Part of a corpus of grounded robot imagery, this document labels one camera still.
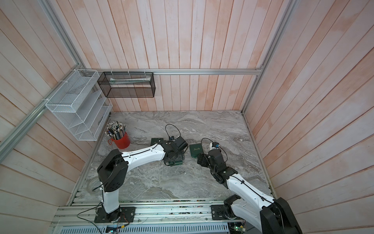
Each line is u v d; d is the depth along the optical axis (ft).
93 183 2.70
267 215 1.30
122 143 3.17
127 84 3.42
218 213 2.37
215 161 2.08
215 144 2.50
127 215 2.41
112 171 1.55
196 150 3.12
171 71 3.23
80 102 2.36
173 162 2.87
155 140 3.31
